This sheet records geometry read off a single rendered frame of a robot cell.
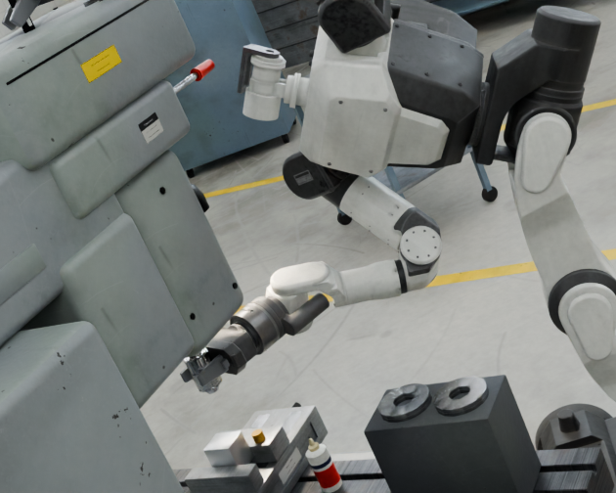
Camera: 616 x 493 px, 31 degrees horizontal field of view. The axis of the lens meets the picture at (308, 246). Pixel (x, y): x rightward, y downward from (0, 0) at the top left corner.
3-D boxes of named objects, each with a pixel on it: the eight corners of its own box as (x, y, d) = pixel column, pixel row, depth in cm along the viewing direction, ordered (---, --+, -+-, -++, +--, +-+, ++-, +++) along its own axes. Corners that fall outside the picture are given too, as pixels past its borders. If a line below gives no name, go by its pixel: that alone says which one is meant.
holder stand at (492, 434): (423, 474, 194) (382, 381, 188) (542, 465, 183) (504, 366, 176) (403, 520, 185) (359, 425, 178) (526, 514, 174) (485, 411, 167)
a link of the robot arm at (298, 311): (241, 295, 204) (283, 263, 210) (250, 338, 210) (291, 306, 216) (284, 319, 197) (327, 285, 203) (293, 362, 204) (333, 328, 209)
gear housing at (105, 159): (94, 156, 199) (68, 107, 196) (197, 128, 186) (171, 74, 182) (-27, 247, 174) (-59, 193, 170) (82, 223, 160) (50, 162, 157)
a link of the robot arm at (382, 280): (348, 314, 212) (446, 293, 212) (347, 295, 202) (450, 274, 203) (336, 263, 216) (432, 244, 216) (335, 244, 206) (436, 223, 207)
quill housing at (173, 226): (167, 314, 206) (90, 163, 195) (255, 300, 195) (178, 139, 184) (110, 373, 192) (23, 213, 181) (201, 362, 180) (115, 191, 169)
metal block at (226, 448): (229, 458, 209) (215, 432, 207) (254, 456, 206) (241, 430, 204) (216, 475, 205) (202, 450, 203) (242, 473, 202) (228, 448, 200)
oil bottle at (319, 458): (328, 479, 205) (305, 432, 202) (346, 478, 203) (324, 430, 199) (319, 493, 202) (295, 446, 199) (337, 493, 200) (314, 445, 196)
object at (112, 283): (95, 359, 192) (24, 231, 183) (202, 345, 178) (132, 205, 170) (27, 426, 177) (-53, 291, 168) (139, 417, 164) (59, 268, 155)
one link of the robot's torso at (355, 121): (462, 105, 226) (291, 74, 226) (504, -25, 199) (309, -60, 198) (454, 216, 208) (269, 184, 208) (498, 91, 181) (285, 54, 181)
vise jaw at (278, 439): (228, 446, 217) (220, 430, 215) (290, 441, 209) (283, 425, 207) (214, 466, 212) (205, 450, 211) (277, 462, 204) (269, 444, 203)
